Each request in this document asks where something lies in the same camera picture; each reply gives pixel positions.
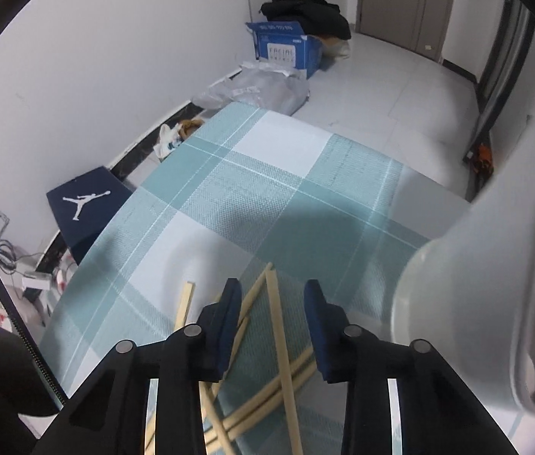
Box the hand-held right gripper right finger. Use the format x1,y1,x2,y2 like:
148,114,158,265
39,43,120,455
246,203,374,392
304,279,519,455

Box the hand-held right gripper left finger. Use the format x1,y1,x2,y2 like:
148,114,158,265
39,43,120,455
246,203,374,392
21,279,243,455

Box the wooden chopstick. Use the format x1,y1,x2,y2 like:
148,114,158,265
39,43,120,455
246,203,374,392
222,347,315,430
198,381,237,455
266,265,304,455
205,362,318,453
199,262,275,396

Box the light grey utensil holder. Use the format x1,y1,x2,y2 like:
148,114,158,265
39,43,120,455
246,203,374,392
389,47,535,437

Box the teal plaid tablecloth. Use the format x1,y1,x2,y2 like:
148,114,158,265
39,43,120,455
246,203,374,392
37,102,472,455

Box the navy shoe box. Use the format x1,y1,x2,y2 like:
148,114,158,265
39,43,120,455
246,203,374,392
47,166,133,266

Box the white sock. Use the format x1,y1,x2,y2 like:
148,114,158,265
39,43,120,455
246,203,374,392
154,123,184,160

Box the white power strip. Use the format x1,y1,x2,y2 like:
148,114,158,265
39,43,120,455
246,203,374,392
11,256,56,291

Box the orange tool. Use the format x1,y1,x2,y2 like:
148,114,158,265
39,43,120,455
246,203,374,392
472,146,494,187

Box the grey plastic bag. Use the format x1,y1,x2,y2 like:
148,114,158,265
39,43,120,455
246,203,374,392
191,61,311,117

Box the blue cardboard box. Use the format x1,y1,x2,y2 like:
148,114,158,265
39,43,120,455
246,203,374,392
246,21,322,79

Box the brown paper bag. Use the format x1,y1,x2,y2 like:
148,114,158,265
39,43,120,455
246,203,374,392
317,33,352,61

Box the pile of black clothes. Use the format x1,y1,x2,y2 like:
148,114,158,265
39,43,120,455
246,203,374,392
260,0,352,41

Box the grey-brown door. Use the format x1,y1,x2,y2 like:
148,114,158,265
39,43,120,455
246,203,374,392
357,0,458,62

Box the black door frame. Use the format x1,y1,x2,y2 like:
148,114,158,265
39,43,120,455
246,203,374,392
461,0,535,162

